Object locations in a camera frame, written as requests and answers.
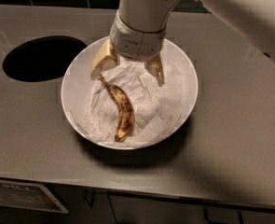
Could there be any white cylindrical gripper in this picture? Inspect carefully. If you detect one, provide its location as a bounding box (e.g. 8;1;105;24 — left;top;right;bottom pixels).
90;11;166;87

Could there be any spotted yellow banana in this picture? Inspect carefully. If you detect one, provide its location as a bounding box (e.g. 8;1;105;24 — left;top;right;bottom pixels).
99;75;135;142

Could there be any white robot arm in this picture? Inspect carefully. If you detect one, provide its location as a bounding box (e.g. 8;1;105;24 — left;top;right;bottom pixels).
90;0;275;83

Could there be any white round bowl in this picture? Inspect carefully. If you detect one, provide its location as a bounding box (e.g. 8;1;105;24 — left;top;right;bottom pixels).
61;39;198;149

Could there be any crumpled white paper towel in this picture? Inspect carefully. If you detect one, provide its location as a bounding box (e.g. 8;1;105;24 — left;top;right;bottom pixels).
82;62;182;146

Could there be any dark round counter hole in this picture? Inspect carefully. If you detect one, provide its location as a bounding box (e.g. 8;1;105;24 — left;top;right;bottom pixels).
3;35;87;82

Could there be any framed sign on cabinet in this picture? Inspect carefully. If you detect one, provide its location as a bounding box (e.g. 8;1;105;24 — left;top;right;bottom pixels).
0;180;68;214

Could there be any black left cabinet handle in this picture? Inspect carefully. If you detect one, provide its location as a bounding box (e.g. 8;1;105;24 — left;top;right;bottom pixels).
83;189;96;209

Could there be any black cabinet handle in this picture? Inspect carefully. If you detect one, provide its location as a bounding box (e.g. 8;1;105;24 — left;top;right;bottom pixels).
203;207;243;224
83;189;96;209

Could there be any black right cabinet handle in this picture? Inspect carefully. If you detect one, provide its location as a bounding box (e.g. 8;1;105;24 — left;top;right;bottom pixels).
203;207;243;224

